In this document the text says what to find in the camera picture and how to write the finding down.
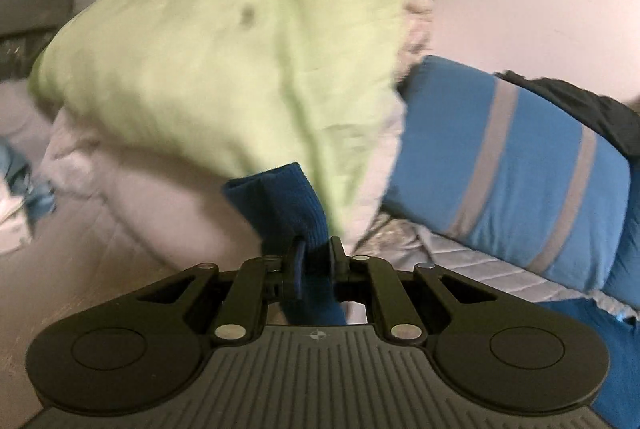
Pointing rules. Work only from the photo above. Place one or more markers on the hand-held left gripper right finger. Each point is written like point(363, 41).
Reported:
point(336, 261)

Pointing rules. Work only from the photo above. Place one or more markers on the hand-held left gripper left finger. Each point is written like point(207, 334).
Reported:
point(298, 266)

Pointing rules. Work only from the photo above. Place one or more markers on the dark blue garment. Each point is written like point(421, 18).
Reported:
point(282, 204)

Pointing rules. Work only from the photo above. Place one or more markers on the grey quilted bed cover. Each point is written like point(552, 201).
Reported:
point(480, 269)

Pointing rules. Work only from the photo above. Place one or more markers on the white fluffy blanket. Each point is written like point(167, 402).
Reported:
point(150, 194)

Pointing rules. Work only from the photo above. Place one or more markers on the blue pillow with grey stripes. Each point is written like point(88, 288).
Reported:
point(520, 169)

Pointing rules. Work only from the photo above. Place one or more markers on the light green cloth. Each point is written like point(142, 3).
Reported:
point(210, 59)

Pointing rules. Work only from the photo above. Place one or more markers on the white crumpled cloth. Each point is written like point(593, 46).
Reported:
point(11, 219)

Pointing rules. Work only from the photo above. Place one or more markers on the black garment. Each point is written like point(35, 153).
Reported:
point(590, 109)

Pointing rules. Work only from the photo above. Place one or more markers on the dark blue cloth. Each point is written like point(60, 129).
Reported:
point(620, 349)

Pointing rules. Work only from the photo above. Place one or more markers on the teal cloth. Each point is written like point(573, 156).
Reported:
point(15, 169)

